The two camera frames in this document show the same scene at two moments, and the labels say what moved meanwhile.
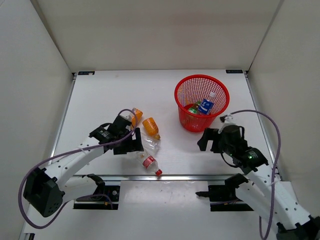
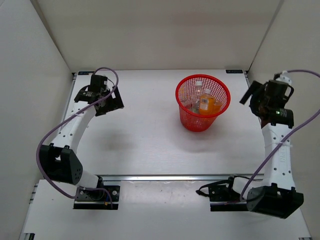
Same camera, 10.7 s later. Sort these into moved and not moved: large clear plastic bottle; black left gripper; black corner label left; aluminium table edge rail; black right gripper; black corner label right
Moved: large clear plastic bottle; black left gripper; black right gripper
Not moved: aluminium table edge rail; black corner label right; black corner label left
